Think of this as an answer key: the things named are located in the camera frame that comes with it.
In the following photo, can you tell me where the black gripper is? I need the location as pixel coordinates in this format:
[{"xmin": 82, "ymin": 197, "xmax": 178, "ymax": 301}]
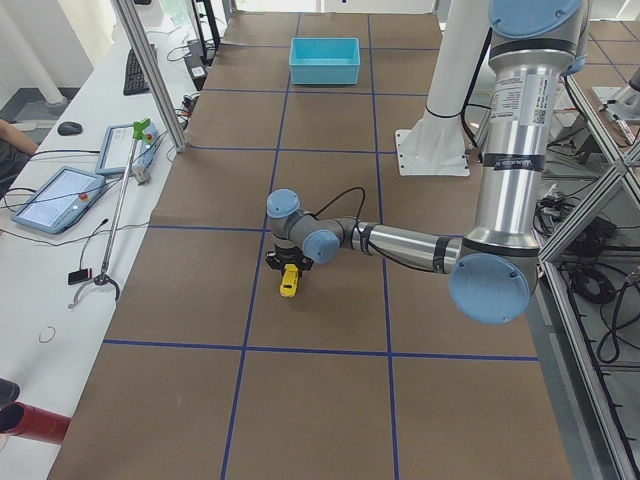
[{"xmin": 265, "ymin": 246, "xmax": 314, "ymax": 272}]

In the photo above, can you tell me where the yellow beetle toy car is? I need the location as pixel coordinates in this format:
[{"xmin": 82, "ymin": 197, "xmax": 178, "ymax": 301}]
[{"xmin": 279, "ymin": 264, "xmax": 301, "ymax": 298}]

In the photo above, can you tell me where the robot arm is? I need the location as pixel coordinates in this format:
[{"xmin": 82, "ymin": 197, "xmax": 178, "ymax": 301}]
[{"xmin": 267, "ymin": 1, "xmax": 590, "ymax": 324}]

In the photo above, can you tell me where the person forearm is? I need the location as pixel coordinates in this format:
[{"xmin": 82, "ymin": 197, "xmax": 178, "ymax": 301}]
[{"xmin": 0, "ymin": 119, "xmax": 38, "ymax": 156}]

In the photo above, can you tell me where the small black red device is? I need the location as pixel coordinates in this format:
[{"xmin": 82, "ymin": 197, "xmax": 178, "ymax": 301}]
[{"xmin": 67, "ymin": 268, "xmax": 93, "ymax": 285}]

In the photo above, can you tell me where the light blue plastic bin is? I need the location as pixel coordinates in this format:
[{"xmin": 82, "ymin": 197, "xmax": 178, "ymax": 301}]
[{"xmin": 289, "ymin": 37, "xmax": 361, "ymax": 85}]

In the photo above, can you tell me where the far blue teach pendant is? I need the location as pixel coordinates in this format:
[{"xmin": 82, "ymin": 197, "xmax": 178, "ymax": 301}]
[{"xmin": 95, "ymin": 123, "xmax": 160, "ymax": 177}]

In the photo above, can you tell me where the blue teach pendant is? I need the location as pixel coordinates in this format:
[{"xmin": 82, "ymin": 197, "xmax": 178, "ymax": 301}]
[
  {"xmin": 11, "ymin": 166, "xmax": 106, "ymax": 235},
  {"xmin": 95, "ymin": 123, "xmax": 160, "ymax": 177}
]

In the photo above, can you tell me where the near blue teach pendant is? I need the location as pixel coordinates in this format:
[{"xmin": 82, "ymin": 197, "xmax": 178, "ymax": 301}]
[{"xmin": 11, "ymin": 166, "xmax": 106, "ymax": 235}]

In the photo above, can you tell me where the black keyboard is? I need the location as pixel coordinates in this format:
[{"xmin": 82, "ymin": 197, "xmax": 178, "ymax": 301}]
[{"xmin": 123, "ymin": 49, "xmax": 150, "ymax": 96}]

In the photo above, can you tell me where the black computer mouse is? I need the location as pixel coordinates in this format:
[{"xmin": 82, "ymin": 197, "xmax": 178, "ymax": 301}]
[{"xmin": 57, "ymin": 121, "xmax": 83, "ymax": 136}]

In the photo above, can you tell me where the rubber band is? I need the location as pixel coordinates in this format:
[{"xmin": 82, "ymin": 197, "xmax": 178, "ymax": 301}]
[{"xmin": 38, "ymin": 326, "xmax": 57, "ymax": 344}]

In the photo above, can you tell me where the red cylinder tube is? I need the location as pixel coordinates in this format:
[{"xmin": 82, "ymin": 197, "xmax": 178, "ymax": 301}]
[{"xmin": 1, "ymin": 402, "xmax": 71, "ymax": 445}]

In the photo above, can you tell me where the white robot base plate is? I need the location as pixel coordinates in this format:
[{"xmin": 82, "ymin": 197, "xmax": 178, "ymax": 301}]
[{"xmin": 395, "ymin": 126, "xmax": 470, "ymax": 177}]

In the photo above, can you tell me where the reacher grabber tool green handle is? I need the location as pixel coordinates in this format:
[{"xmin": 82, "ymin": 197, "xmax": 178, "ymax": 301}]
[{"xmin": 68, "ymin": 118, "xmax": 151, "ymax": 309}]

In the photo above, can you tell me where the aluminium frame post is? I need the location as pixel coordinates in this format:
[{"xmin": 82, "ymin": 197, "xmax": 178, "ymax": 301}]
[{"xmin": 113, "ymin": 0, "xmax": 187, "ymax": 153}]

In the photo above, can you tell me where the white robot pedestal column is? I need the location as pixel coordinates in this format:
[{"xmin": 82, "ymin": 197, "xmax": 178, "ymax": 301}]
[{"xmin": 416, "ymin": 0, "xmax": 489, "ymax": 156}]

